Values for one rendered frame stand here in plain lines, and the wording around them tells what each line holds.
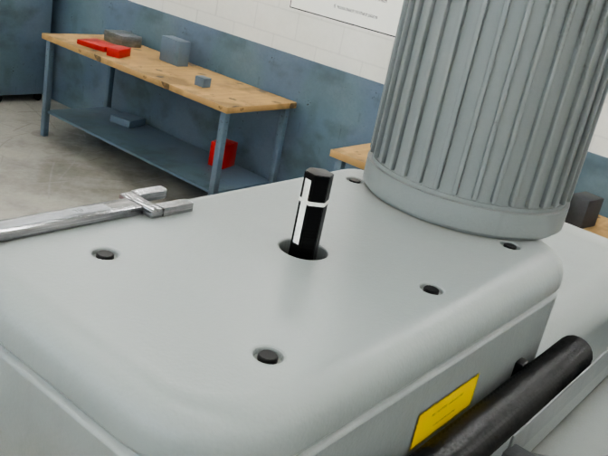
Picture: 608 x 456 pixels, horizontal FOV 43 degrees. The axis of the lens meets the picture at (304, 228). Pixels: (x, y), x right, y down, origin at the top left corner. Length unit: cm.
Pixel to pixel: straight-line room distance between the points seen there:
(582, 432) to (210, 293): 74
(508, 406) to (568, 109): 25
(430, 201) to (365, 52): 493
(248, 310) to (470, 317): 17
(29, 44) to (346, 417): 766
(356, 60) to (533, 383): 505
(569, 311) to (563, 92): 36
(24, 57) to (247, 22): 259
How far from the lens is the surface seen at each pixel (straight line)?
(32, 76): 811
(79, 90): 799
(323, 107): 581
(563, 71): 67
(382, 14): 552
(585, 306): 101
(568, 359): 73
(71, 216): 55
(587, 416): 117
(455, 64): 67
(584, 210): 442
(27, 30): 798
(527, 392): 65
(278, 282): 51
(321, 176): 54
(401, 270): 57
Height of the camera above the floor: 211
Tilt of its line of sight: 21 degrees down
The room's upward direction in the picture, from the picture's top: 12 degrees clockwise
